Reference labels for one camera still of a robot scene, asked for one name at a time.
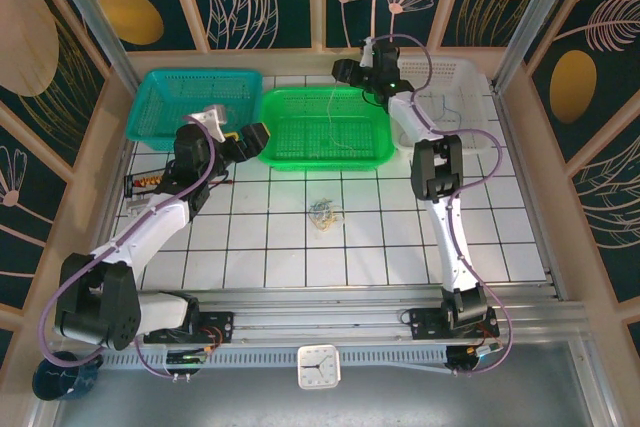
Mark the green plastic basket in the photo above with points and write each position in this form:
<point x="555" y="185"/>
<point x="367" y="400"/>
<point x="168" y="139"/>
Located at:
<point x="300" y="147"/>

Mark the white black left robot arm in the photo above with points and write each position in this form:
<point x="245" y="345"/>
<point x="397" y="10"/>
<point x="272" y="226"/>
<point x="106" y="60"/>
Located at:
<point x="150" y="232"/>

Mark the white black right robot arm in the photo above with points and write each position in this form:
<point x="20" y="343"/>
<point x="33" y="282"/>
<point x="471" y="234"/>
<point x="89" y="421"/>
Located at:
<point x="447" y="232"/>

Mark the black terminal block yellow plugs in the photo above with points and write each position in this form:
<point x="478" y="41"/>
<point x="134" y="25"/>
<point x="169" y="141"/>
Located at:
<point x="137" y="182"/>

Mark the teal plastic basket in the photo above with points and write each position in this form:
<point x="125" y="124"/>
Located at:
<point x="160" y="102"/>

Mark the white plastic basket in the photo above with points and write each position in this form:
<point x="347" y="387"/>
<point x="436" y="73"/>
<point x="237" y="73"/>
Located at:
<point x="450" y="72"/>

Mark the white square clock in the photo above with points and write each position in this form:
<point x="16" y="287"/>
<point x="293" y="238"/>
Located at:
<point x="319" y="367"/>

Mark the dark blue mug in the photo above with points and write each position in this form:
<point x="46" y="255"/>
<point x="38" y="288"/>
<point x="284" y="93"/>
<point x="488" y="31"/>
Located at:
<point x="52" y="384"/>

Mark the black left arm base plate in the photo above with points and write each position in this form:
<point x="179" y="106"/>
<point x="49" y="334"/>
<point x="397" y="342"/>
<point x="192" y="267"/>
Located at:
<point x="220" y="324"/>

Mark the aluminium mounting rail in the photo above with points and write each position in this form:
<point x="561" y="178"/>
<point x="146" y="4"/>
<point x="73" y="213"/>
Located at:
<point x="325" y="317"/>

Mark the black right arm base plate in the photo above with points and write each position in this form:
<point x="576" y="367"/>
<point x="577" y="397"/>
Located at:
<point x="425" y="323"/>

